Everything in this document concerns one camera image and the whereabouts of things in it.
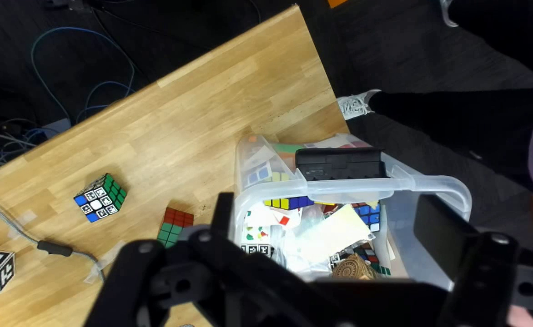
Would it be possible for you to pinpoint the thin blue cable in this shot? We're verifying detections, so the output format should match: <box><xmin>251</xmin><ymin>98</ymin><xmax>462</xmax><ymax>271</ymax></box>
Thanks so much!
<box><xmin>29</xmin><ymin>26</ymin><xmax>138</xmax><ymax>120</ymax></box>

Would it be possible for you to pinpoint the Rubik's cube with marker tags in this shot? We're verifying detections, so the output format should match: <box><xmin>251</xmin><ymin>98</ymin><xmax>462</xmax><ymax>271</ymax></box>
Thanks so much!
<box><xmin>73</xmin><ymin>171</ymin><xmax>129</xmax><ymax>225</ymax></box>

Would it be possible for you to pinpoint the pale yellow cube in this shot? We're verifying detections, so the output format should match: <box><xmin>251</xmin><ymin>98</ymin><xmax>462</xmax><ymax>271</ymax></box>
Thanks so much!
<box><xmin>286</xmin><ymin>204</ymin><xmax>375</xmax><ymax>276</ymax></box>

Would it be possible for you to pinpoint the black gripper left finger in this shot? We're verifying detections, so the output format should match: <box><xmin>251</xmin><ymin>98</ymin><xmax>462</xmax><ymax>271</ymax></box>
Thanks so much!
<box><xmin>86</xmin><ymin>191</ymin><xmax>267</xmax><ymax>327</ymax></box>

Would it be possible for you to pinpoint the blue yellow Rubik's cube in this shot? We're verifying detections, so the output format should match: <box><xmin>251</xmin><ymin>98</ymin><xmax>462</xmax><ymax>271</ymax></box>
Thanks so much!
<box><xmin>262</xmin><ymin>195</ymin><xmax>317</xmax><ymax>213</ymax></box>

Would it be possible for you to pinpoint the grey cable bundle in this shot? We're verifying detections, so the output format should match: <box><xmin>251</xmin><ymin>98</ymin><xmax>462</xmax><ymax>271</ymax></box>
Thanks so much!
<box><xmin>0</xmin><ymin>116</ymin><xmax>73</xmax><ymax>178</ymax></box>

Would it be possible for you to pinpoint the white cube with coloured stickers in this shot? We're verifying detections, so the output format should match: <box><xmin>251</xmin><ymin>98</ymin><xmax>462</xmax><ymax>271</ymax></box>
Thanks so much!
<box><xmin>238</xmin><ymin>202</ymin><xmax>307</xmax><ymax>269</ymax></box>

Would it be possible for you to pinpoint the white sneaker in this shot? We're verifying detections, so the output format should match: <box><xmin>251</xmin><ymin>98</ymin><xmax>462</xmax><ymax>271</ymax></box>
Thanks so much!
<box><xmin>337</xmin><ymin>87</ymin><xmax>384</xmax><ymax>124</ymax></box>

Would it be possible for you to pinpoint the clear plastic storage box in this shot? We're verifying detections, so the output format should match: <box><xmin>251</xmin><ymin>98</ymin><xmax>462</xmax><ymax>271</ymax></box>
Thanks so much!
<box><xmin>233</xmin><ymin>133</ymin><xmax>475</xmax><ymax>294</ymax></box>

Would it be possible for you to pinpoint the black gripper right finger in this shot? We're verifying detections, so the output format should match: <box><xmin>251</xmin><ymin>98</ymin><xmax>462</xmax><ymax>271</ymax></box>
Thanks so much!
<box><xmin>415</xmin><ymin>195</ymin><xmax>520</xmax><ymax>327</ymax></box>

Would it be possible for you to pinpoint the blue faced Rubik's cube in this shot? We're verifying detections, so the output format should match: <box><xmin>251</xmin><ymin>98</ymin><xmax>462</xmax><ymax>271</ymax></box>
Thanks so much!
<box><xmin>355</xmin><ymin>204</ymin><xmax>384</xmax><ymax>235</ymax></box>

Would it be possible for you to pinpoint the black box latch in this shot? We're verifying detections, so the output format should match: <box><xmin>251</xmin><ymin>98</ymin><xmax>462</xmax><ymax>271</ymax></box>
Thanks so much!
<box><xmin>293</xmin><ymin>145</ymin><xmax>389</xmax><ymax>182</ymax></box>

